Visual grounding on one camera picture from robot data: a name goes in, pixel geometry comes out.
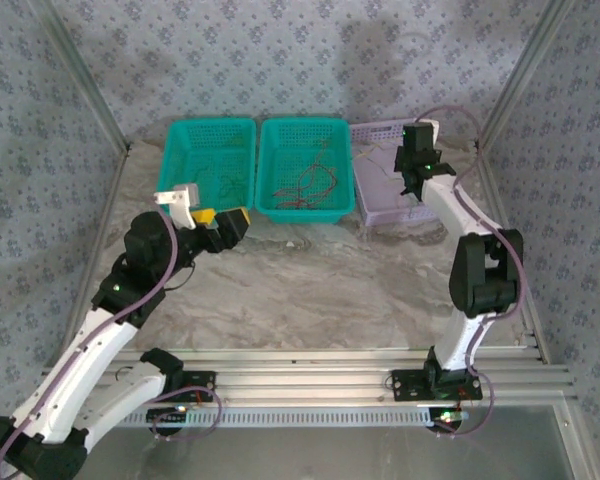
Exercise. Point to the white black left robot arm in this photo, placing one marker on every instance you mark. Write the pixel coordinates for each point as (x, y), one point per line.
(80, 370)

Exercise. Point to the grey metal panel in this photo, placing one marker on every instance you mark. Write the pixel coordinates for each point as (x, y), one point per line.
(305, 455)

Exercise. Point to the aluminium frame post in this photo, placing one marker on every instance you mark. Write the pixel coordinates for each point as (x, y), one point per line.
(87, 75)
(521, 75)

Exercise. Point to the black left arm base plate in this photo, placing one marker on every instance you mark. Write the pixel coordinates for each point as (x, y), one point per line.
(205, 382)

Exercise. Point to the black controller board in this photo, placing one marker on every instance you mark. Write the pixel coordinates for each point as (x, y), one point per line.
(167, 417)
(447, 417)

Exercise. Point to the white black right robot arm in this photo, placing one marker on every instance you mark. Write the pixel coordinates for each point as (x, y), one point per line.
(445, 210)

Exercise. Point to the aluminium side rail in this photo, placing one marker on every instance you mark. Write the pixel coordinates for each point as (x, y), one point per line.
(535, 330)

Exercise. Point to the lilac plastic basket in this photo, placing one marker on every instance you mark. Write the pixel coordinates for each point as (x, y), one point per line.
(375, 200)

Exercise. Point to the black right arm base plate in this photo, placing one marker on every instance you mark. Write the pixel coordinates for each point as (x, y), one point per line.
(405, 385)

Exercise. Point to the teal plastic basket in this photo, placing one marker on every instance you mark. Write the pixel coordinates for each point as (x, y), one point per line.
(205, 150)
(285, 150)

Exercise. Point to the marble pattern table cover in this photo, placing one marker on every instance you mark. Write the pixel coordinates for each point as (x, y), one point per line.
(305, 335)

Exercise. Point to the aluminium mounting rail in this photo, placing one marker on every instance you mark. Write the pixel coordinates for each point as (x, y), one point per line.
(305, 380)

